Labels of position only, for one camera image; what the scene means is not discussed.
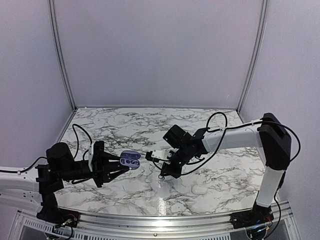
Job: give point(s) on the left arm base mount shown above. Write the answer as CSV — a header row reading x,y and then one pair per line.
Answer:
x,y
62,219

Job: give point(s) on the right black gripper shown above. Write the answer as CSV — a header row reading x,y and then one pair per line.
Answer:
x,y
170,171

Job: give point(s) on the white earbud charging case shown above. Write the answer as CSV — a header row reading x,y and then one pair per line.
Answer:
x,y
199,190

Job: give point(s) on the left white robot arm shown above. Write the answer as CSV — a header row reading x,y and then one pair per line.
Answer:
x,y
25,180

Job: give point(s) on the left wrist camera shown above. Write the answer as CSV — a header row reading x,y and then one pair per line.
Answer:
x,y
94,148

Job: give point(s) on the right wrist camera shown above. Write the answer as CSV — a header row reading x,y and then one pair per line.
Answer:
x,y
157,156

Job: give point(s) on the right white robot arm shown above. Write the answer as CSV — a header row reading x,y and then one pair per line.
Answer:
x,y
266,134

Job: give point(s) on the blue earbud charging case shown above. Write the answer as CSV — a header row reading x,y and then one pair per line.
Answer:
x,y
131,159

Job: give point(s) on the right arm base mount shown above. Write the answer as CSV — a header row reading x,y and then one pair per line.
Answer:
x,y
252,218

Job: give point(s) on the left aluminium corner post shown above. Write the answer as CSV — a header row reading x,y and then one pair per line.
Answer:
x,y
59,53

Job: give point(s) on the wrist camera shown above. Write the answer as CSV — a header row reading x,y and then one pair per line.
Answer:
x,y
94,148
157,156

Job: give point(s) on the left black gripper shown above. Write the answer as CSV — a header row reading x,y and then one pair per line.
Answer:
x,y
107,167

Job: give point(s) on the aluminium front rail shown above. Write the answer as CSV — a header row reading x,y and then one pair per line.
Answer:
x,y
99,226

